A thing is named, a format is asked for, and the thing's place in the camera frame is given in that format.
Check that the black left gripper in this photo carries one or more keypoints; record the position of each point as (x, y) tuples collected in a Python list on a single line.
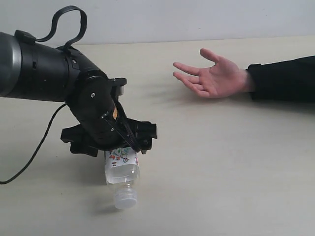
[(103, 124)]

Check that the floral label clear bottle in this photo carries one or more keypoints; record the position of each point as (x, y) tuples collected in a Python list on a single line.
[(121, 173)]

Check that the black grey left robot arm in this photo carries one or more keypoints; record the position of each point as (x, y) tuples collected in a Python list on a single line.
[(33, 71)]

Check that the person's open bare hand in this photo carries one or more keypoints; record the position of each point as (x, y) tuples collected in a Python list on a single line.
[(222, 80)]

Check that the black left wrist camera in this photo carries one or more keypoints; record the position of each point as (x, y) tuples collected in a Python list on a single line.
[(117, 86)]

